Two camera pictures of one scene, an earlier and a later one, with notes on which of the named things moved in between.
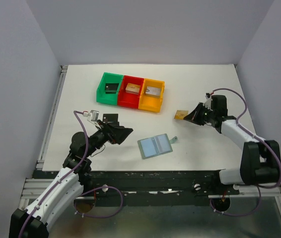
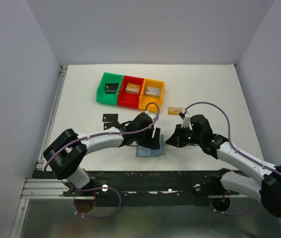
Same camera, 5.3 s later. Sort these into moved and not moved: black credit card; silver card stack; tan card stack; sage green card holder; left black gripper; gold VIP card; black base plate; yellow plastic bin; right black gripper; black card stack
Moved: gold VIP card; left black gripper; right black gripper; sage green card holder
Not moved: tan card stack; black credit card; yellow plastic bin; black base plate; black card stack; silver card stack
